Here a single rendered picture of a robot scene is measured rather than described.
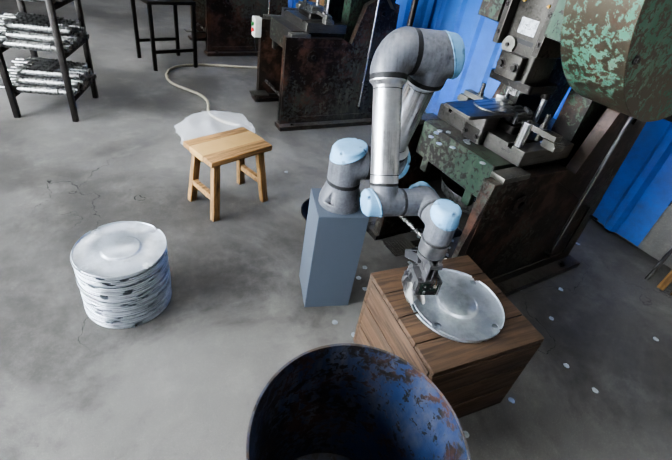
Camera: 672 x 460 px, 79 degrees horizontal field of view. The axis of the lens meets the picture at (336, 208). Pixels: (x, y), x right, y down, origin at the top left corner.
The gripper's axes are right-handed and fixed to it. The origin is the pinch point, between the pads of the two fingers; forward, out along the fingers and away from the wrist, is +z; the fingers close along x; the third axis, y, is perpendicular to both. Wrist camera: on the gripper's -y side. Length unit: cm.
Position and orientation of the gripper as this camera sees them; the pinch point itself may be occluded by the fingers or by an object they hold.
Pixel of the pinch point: (410, 297)
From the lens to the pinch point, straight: 128.6
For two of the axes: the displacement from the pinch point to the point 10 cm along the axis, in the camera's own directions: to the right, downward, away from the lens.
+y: 1.4, 5.8, -8.0
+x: 9.8, 0.5, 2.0
